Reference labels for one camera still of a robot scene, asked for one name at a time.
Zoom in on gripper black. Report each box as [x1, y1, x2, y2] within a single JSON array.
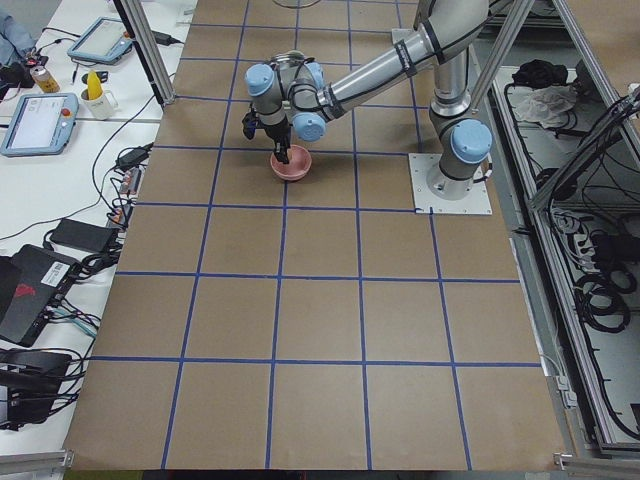
[[263, 117, 291, 164]]

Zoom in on glass pot lid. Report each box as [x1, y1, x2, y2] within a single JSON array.
[[273, 0, 321, 10]]

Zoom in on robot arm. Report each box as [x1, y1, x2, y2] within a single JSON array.
[[243, 0, 493, 199]]

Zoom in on pale green steel pot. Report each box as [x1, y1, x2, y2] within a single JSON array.
[[269, 50, 316, 66]]

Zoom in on pink bowl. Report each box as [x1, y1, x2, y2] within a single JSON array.
[[270, 145, 312, 181]]

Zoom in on black power adapter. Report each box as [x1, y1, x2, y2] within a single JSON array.
[[115, 144, 152, 171]]

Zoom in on white mug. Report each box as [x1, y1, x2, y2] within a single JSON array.
[[81, 89, 119, 120]]

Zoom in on yellow banana in mug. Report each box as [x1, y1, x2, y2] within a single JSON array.
[[86, 70, 103, 101]]

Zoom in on far teach pendant tablet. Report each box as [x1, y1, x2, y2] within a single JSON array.
[[67, 17, 133, 65]]

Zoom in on teach pendant tablet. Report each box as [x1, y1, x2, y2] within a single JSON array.
[[1, 93, 79, 157], [67, 17, 133, 65]]

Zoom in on black power brick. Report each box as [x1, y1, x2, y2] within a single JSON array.
[[50, 219, 118, 253]]

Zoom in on near teach pendant tablet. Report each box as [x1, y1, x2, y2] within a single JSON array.
[[1, 93, 79, 157]]

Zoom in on orange drink can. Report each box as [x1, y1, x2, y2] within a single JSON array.
[[30, 65, 60, 94]]

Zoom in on black cloth bundle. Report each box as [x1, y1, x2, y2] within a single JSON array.
[[512, 59, 568, 89]]

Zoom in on white crumpled cloth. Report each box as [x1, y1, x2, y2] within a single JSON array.
[[514, 86, 578, 129]]

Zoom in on black computer box red logo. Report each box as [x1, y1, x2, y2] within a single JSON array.
[[1, 245, 81, 347]]

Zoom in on black device box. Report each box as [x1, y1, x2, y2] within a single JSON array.
[[1, 349, 71, 431]]

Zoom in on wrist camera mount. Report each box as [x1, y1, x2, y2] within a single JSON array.
[[242, 110, 262, 140]]

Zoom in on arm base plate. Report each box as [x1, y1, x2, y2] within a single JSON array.
[[408, 153, 493, 216], [391, 28, 422, 53]]

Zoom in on aluminium frame post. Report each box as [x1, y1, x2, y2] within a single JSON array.
[[114, 0, 175, 108]]

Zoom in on black coiled cables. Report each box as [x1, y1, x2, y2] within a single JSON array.
[[572, 269, 634, 334]]

